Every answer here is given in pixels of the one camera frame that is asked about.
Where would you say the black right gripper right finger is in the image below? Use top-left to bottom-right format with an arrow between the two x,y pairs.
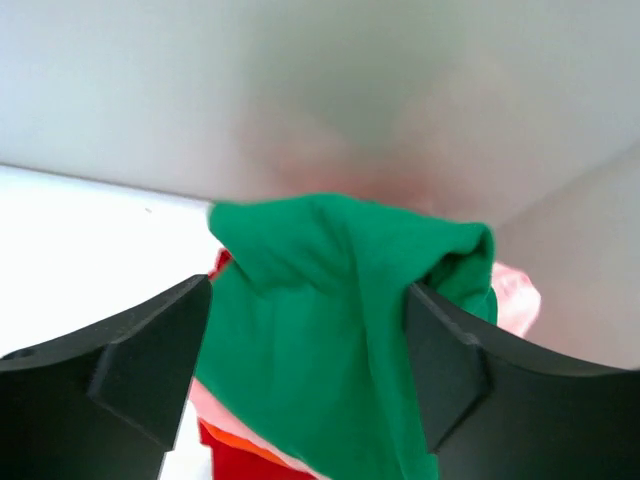
404,283 -> 639,480

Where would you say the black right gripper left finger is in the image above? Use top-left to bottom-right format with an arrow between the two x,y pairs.
1,275 -> 212,480

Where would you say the orange t shirt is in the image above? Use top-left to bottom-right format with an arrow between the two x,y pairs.
198,249 -> 311,466

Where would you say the green t shirt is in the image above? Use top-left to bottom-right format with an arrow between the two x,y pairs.
191,194 -> 496,479

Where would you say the salmon pink folded t shirt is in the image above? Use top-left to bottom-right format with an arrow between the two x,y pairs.
198,262 -> 541,479

